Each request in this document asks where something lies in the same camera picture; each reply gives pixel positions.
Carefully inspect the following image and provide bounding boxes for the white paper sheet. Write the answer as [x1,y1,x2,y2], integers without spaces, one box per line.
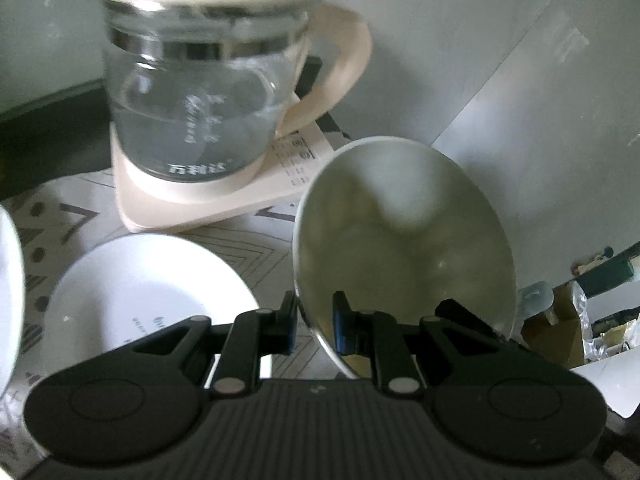
[575,340,640,418]

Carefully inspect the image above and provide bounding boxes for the large white plate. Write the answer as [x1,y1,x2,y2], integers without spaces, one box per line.
[0,207,26,401]

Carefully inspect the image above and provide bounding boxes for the brown cardboard box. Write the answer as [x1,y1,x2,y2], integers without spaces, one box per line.
[520,280,596,368]

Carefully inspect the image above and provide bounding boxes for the grey-green ceramic bowl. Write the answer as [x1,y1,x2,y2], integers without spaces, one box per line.
[292,136,518,378]

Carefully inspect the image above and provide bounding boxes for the white patterned table cloth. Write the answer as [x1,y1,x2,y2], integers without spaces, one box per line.
[0,167,321,461]

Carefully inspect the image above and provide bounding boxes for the cream kettle base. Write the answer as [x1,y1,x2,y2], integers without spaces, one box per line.
[111,125,346,235]

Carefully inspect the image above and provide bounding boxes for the white plate with small print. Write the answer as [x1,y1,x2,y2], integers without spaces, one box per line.
[45,232,262,391]

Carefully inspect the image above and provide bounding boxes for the pale blue round object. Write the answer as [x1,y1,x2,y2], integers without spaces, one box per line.
[517,282,553,321]

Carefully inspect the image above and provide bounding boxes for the glass kettle cream lid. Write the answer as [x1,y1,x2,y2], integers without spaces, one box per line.
[91,0,375,183]

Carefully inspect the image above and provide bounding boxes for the clear plastic bag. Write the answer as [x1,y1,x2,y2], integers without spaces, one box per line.
[570,280,640,361]

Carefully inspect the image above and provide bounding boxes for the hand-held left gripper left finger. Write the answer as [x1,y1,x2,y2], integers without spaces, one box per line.
[124,290,301,401]

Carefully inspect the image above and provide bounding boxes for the dark green object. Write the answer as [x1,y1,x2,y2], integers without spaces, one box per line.
[572,247,640,291]

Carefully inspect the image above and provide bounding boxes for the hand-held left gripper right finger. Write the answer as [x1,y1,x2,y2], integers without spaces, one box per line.
[332,290,512,397]

